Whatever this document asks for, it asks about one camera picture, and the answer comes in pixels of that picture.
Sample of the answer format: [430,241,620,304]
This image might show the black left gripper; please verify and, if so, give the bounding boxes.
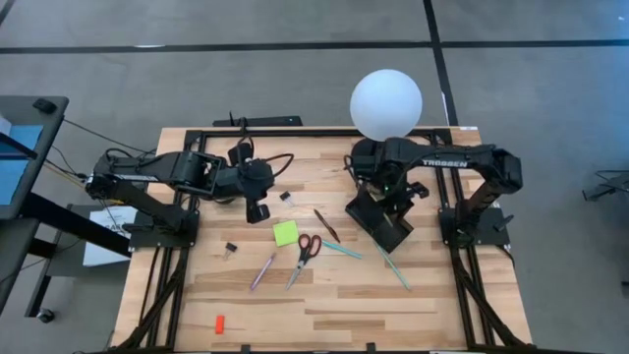
[226,141,277,204]

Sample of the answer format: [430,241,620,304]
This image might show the dark brown pen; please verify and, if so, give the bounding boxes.
[313,207,342,245]

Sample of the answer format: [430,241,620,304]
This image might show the teal pen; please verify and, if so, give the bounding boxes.
[320,239,364,261]

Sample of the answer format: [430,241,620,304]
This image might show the light green pen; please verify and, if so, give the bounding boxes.
[374,242,412,292]

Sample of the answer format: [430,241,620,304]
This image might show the purple pen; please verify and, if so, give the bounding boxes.
[250,251,278,292]

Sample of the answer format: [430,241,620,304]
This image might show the red and black scissors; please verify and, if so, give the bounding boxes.
[284,233,323,292]

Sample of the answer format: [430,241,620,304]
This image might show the black mesh desk organizer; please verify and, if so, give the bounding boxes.
[344,189,416,255]

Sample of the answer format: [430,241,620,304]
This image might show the black router box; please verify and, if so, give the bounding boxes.
[211,111,305,129]

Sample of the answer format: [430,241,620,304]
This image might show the white paper sheet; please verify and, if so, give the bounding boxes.
[82,205,140,268]

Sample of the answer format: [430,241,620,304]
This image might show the grey cart with screen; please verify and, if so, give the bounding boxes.
[0,95,133,325]

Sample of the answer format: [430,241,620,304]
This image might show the black stand legs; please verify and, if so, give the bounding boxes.
[582,168,629,203]

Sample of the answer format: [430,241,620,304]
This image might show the small black device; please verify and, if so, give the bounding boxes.
[31,97,59,116]

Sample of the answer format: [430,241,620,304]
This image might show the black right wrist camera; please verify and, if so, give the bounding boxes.
[408,180,430,201]

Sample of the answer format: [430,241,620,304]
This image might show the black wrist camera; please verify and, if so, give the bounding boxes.
[408,180,430,201]
[245,199,271,225]

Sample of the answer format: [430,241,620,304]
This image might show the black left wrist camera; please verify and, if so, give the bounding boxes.
[245,199,271,225]

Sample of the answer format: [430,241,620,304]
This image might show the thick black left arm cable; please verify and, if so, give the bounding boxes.
[238,117,296,181]

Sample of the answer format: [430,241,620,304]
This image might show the black aluminium table frame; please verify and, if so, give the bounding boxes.
[115,126,535,354]

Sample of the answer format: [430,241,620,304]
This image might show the black floor cable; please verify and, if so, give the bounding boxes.
[62,117,157,156]

